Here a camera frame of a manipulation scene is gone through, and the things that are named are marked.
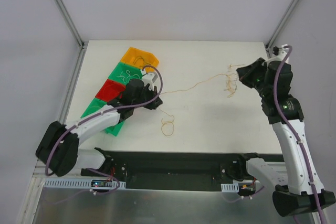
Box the right aluminium frame post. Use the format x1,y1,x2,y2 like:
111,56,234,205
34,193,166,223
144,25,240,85
265,0,301,52

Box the dark wire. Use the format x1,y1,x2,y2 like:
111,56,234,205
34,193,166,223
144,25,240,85
132,55,153,69

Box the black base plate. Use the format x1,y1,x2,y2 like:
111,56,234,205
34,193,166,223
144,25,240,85
80,148,284,192

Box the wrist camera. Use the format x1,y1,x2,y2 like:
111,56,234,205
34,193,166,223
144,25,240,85
141,72,159,86
266,44,292,65

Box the upper green plastic bin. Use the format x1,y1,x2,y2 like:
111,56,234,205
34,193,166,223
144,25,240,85
108,62,143,85

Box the white cable duct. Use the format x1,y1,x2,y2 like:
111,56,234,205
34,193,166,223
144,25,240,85
220,183,239,193
44,178,126,190

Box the left aluminium frame post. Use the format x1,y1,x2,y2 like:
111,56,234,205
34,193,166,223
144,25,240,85
40,0,89,49

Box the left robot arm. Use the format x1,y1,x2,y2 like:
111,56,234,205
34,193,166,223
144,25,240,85
36,79,163,177

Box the aluminium frame post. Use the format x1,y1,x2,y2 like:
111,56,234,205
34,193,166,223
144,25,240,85
40,0,89,49
265,0,301,52

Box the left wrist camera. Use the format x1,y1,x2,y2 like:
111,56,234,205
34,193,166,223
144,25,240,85
141,72,159,86

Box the left white cable duct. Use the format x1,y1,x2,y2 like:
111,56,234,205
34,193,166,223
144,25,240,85
44,178,126,190

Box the right white cable duct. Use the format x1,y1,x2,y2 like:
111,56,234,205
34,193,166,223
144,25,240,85
220,183,239,193

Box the yellow orange wires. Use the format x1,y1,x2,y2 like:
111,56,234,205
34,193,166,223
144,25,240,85
157,63,246,137

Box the green plastic bin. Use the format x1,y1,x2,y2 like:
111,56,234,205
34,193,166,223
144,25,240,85
108,62,143,85
80,98,124,136

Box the orange plastic bin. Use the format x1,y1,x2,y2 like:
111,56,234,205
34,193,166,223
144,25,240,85
120,47,160,69

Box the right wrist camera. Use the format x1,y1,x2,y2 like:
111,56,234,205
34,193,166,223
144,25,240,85
266,44,292,65

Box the red plastic bin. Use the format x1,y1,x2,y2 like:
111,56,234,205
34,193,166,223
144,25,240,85
95,79,125,102

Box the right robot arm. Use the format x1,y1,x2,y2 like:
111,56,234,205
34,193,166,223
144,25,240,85
236,58,335,217

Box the lower green plastic bin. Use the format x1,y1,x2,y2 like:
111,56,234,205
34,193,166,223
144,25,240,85
80,98,124,136

